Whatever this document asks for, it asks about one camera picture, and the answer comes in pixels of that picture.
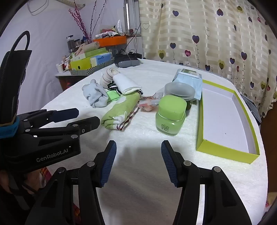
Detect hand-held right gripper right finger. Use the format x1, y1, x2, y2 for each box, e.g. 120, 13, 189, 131
161, 140, 252, 225

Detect plaid floral bedsheet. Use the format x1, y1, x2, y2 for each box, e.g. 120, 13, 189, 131
40, 168, 53, 188

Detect light green flat box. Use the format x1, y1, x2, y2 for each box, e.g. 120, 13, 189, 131
71, 46, 107, 61

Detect lime green file box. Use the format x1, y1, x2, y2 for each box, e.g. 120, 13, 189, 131
70, 58, 93, 70

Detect light blue wet wipes pack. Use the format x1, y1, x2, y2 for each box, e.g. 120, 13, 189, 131
172, 69, 203, 101

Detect beige rolled cloth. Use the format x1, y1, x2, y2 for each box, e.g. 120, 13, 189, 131
76, 42, 99, 54

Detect black grey electronic device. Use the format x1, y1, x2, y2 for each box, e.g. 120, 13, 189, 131
114, 52, 140, 68

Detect pile of assorted packets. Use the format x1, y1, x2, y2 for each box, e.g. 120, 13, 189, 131
95, 19, 139, 39

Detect green white patterned towel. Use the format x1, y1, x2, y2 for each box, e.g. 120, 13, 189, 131
101, 92, 141, 131

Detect small bright green cloth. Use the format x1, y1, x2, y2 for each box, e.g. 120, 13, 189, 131
106, 90, 122, 102

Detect clear plastic snack bag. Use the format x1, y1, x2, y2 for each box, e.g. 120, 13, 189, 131
138, 88, 166, 112

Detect black white striped sock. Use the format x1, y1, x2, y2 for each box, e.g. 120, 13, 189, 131
108, 81, 123, 94

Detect window frame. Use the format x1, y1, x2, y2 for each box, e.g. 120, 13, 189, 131
124, 0, 141, 33

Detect beige wall rack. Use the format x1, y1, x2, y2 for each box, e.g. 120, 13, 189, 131
52, 0, 85, 10

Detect brown wooden wardrobe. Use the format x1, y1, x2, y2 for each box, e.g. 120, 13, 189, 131
261, 108, 277, 195

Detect frosted plastic jar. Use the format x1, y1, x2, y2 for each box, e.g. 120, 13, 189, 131
164, 82, 196, 111

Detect black cable loop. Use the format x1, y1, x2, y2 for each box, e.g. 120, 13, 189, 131
9, 30, 30, 52

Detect green cream jar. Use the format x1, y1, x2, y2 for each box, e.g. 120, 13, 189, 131
155, 95, 187, 137

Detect yellow-green cardboard box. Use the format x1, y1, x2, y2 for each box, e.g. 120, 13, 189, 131
196, 79, 260, 165

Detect light blue grey socks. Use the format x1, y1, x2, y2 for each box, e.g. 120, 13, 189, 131
82, 79, 104, 102

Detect blue tissue box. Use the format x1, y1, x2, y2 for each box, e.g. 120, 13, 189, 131
90, 53, 112, 66

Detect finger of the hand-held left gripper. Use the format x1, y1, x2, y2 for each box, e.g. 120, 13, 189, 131
18, 108, 79, 128
30, 116, 100, 139

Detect purple dried branches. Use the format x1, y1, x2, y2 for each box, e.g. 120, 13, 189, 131
69, 0, 107, 40

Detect red side cabinet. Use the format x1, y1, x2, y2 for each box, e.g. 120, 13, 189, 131
55, 72, 87, 91

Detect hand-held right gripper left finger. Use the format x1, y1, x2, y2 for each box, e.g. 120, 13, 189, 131
25, 140, 117, 225

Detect person's left hand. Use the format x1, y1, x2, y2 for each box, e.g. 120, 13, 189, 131
0, 170, 44, 195

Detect cream curtain with hearts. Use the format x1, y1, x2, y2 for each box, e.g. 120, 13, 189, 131
138, 0, 277, 118

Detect white sock with coloured lines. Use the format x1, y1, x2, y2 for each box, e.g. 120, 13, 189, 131
100, 68, 119, 89

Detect black white striped tray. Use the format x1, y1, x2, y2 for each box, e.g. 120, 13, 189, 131
70, 57, 115, 76

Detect orange tray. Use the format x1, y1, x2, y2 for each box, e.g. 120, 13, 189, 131
93, 36, 127, 47

